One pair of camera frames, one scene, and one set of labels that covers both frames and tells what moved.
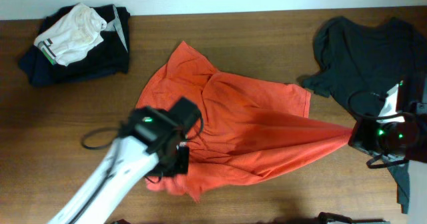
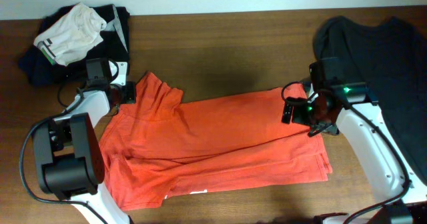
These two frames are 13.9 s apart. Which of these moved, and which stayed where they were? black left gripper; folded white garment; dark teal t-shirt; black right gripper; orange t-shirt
Moved: black right gripper; black left gripper; orange t-shirt
Stayed: dark teal t-shirt; folded white garment
